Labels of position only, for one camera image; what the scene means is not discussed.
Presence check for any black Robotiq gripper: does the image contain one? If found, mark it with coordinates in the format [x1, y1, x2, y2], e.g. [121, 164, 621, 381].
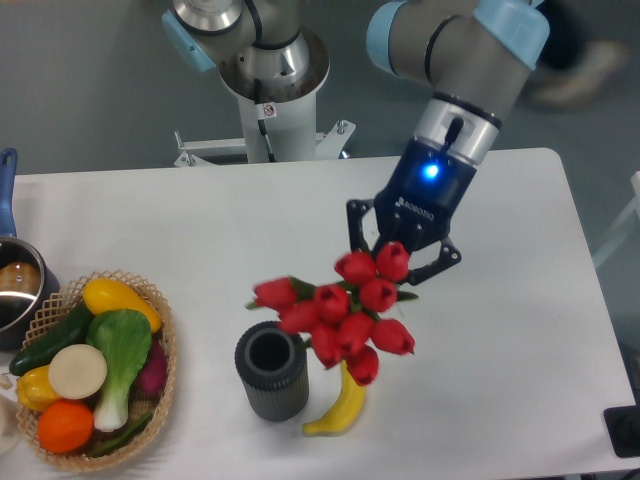
[346, 140, 476, 286]

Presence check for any red tulip bouquet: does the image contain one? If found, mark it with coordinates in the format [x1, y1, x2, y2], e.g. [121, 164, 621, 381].
[245, 241, 417, 387]

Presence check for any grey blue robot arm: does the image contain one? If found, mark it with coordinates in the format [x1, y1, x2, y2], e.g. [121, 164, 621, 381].
[162, 1, 550, 285]

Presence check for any dark grey ribbed vase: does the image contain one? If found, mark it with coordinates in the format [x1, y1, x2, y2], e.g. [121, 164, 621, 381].
[234, 321, 309, 423]

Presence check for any yellow banana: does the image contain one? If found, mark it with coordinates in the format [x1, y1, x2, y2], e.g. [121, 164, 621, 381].
[302, 361, 366, 437]

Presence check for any black device at edge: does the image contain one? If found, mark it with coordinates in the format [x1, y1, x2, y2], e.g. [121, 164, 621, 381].
[603, 405, 639, 458]

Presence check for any purple sweet potato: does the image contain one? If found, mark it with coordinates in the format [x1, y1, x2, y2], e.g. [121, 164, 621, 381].
[137, 339, 167, 395]

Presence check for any green bok choy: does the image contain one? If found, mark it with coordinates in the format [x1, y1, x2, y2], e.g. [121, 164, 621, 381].
[86, 309, 152, 432]

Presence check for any yellow squash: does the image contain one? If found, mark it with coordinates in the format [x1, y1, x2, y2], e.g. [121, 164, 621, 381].
[82, 277, 162, 333]

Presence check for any green chili pepper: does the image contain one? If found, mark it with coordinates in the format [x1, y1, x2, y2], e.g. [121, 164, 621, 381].
[87, 410, 153, 458]

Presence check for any woven wicker basket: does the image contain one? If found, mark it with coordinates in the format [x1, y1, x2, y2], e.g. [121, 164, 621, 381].
[16, 270, 177, 473]

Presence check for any green cucumber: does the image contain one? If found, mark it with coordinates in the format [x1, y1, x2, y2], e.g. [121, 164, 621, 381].
[9, 301, 94, 377]

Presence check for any white round radish slice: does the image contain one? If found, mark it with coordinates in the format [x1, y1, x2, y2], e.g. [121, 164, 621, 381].
[48, 344, 107, 400]

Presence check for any orange fruit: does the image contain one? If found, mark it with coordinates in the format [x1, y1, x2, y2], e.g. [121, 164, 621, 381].
[37, 399, 94, 454]

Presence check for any yellow bell pepper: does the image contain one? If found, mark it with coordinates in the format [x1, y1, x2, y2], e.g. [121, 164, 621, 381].
[17, 365, 60, 412]

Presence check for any small white garlic piece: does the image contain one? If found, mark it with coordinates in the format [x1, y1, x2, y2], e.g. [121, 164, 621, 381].
[0, 374, 13, 390]

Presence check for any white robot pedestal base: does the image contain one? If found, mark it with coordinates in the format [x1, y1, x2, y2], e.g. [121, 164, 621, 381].
[174, 27, 356, 167]

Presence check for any blue handled saucepan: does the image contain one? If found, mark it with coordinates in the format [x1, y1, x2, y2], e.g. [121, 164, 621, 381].
[1, 148, 60, 351]

